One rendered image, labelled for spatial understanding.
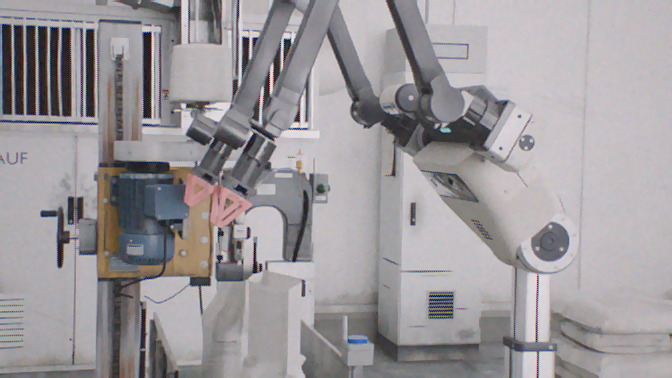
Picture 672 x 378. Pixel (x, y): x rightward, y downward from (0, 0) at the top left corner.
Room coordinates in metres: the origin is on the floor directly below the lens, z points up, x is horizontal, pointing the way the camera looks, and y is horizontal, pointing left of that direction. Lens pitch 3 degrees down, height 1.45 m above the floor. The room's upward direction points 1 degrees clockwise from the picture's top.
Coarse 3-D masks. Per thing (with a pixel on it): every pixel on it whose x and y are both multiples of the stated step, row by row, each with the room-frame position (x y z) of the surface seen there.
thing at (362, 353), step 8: (344, 344) 3.09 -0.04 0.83; (352, 344) 3.07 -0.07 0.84; (360, 344) 3.07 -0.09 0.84; (368, 344) 3.08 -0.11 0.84; (344, 352) 3.10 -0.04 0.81; (352, 352) 3.06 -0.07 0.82; (360, 352) 3.07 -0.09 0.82; (368, 352) 3.07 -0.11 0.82; (344, 360) 3.09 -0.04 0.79; (352, 360) 3.06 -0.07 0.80; (360, 360) 3.07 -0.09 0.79; (368, 360) 3.07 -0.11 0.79
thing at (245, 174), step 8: (240, 160) 2.18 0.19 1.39; (232, 168) 2.19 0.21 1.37; (240, 168) 2.17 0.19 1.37; (248, 168) 2.17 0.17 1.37; (256, 168) 2.17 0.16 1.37; (224, 176) 2.20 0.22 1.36; (232, 176) 2.17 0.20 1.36; (240, 176) 2.17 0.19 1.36; (248, 176) 2.17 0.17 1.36; (256, 176) 2.18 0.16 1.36; (232, 184) 2.14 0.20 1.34; (240, 184) 2.14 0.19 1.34; (248, 184) 2.17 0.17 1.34; (248, 192) 2.15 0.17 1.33
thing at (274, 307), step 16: (272, 272) 3.03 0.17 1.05; (256, 288) 2.79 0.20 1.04; (272, 288) 2.73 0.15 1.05; (288, 288) 2.96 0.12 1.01; (256, 304) 2.79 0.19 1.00; (272, 304) 2.73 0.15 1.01; (288, 304) 2.64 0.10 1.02; (256, 320) 2.79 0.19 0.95; (272, 320) 2.72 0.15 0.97; (288, 320) 2.63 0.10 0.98; (256, 336) 2.79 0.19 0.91; (272, 336) 2.72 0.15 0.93; (288, 336) 2.70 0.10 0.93; (256, 352) 2.79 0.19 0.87; (272, 352) 2.72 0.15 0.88; (288, 352) 2.70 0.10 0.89; (256, 368) 2.75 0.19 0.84; (272, 368) 2.71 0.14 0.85; (288, 368) 2.69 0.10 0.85
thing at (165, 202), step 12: (144, 192) 2.85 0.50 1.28; (156, 192) 2.80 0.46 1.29; (168, 192) 2.82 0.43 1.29; (180, 192) 2.84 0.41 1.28; (144, 204) 2.85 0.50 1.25; (156, 204) 2.80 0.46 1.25; (168, 204) 2.82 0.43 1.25; (180, 204) 2.84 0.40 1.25; (156, 216) 2.80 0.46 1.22; (168, 216) 2.82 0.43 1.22; (180, 216) 2.84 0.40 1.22
